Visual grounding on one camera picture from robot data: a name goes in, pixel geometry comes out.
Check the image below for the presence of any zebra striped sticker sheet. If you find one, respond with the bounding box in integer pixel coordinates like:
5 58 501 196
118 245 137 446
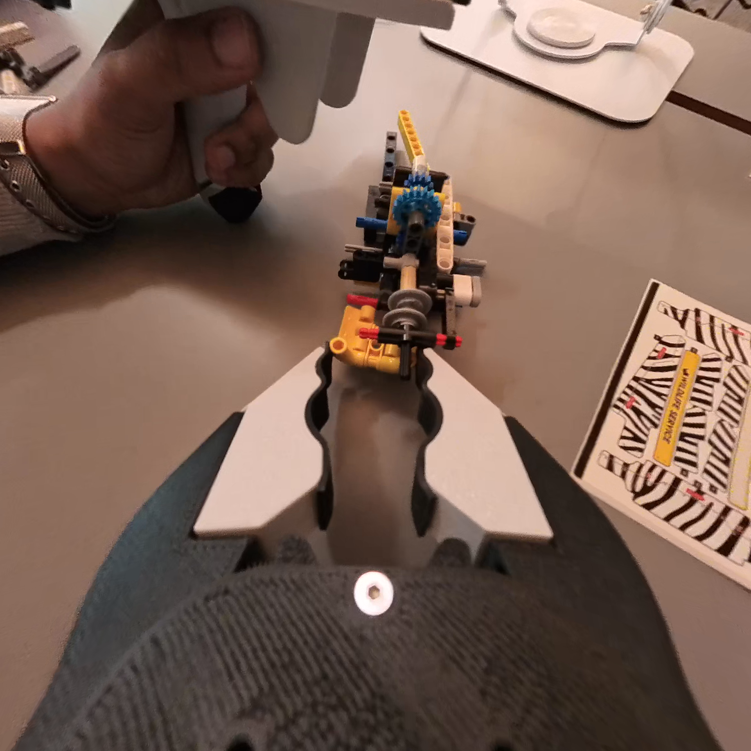
570 279 751 589

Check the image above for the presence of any black metal hand tool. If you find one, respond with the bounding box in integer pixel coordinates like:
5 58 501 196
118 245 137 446
0 20 81 92

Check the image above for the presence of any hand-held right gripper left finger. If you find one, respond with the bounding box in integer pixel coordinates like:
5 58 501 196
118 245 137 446
194 346 335 552

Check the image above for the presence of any person's left hand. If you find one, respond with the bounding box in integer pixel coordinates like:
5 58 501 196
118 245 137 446
23 9 278 221

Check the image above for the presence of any multicoloured lego model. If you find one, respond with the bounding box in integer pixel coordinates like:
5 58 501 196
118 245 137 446
325 110 488 380

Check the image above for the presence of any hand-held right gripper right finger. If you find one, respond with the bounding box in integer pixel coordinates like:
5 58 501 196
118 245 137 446
412 346 553 546

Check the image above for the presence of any white monitor stand base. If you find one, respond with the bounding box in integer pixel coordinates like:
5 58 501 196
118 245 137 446
420 0 695 124

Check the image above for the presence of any person's left forearm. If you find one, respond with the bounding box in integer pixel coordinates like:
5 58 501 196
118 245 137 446
0 94 116 257

